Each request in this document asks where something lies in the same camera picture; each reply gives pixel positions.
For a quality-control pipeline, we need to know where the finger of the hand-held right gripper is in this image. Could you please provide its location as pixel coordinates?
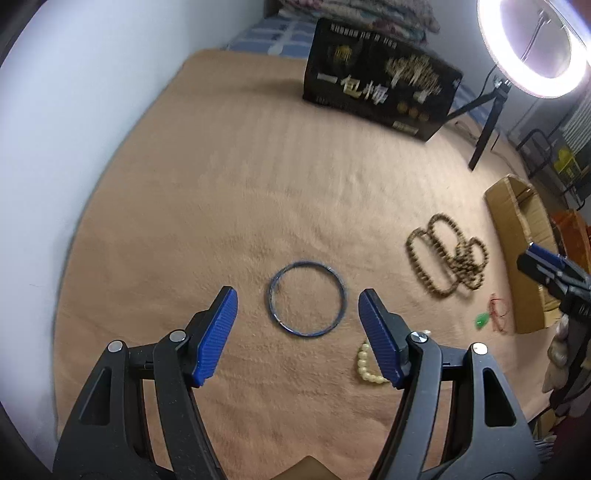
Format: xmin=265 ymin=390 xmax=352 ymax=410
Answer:
xmin=516 ymin=242 xmax=591 ymax=298

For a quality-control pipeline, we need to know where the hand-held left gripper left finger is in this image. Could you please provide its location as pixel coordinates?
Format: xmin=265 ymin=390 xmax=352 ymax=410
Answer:
xmin=53 ymin=285 xmax=239 ymax=480

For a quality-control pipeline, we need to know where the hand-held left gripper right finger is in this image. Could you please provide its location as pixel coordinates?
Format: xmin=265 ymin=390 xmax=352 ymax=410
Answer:
xmin=358 ymin=288 xmax=541 ymax=480

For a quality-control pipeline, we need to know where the cream bead bracelet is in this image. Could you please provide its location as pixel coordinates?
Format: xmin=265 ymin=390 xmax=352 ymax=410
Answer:
xmin=356 ymin=330 xmax=432 ymax=385

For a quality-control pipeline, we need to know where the cardboard box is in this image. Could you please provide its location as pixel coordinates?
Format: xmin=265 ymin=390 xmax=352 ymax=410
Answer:
xmin=485 ymin=174 xmax=573 ymax=334

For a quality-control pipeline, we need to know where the blue thin bangle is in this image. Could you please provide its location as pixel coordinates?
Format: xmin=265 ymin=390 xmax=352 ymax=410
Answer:
xmin=268 ymin=261 xmax=347 ymax=337

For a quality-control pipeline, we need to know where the brown wooden bead necklace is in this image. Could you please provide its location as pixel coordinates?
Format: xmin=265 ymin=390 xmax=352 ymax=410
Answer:
xmin=406 ymin=213 xmax=489 ymax=298

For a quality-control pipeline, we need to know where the red necklace with green pendant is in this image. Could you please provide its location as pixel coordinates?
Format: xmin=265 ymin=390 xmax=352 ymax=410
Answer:
xmin=475 ymin=293 xmax=511 ymax=334

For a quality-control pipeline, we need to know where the orange covered low table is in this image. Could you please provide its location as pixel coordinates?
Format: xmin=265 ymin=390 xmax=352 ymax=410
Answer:
xmin=549 ymin=210 xmax=591 ymax=273

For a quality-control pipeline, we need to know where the yellow crate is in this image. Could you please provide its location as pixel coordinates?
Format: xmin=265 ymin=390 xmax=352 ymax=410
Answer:
xmin=554 ymin=148 xmax=578 ymax=178

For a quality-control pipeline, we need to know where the black tripod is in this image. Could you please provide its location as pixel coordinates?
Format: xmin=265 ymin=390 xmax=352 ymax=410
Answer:
xmin=445 ymin=76 xmax=513 ymax=171

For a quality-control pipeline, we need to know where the striped hanging cloth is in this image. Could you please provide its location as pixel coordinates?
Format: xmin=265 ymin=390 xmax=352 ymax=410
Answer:
xmin=564 ymin=99 xmax=591 ymax=151

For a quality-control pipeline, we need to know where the black printed bag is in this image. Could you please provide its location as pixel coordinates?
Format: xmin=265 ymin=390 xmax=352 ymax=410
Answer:
xmin=302 ymin=18 xmax=464 ymax=141

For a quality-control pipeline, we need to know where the folded floral quilt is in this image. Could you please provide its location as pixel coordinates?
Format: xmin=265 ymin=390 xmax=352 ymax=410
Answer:
xmin=277 ymin=0 xmax=439 ymax=33

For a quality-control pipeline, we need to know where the blue checked bed sheet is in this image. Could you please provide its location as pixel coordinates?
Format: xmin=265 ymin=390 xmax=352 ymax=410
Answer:
xmin=226 ymin=16 xmax=324 ymax=58

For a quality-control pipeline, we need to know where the white ring light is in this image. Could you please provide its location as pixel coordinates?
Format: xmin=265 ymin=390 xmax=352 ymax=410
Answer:
xmin=477 ymin=0 xmax=591 ymax=99

